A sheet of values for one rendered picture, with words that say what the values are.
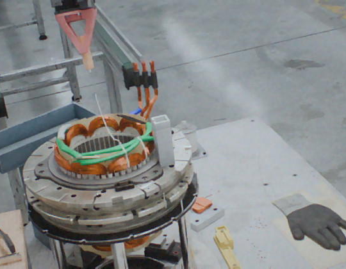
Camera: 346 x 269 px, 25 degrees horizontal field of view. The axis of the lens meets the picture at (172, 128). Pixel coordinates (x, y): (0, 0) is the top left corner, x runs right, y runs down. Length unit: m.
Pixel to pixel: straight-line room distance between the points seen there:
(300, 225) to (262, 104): 2.46
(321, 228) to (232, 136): 0.54
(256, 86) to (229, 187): 2.50
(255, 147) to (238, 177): 0.16
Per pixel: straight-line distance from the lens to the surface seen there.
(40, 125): 1.77
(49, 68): 3.14
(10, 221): 1.39
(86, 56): 1.37
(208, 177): 1.98
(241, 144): 2.12
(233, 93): 4.33
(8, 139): 1.75
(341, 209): 1.83
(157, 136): 1.37
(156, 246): 1.66
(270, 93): 4.29
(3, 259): 1.28
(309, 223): 1.75
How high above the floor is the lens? 1.78
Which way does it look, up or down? 26 degrees down
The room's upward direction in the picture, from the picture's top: 7 degrees counter-clockwise
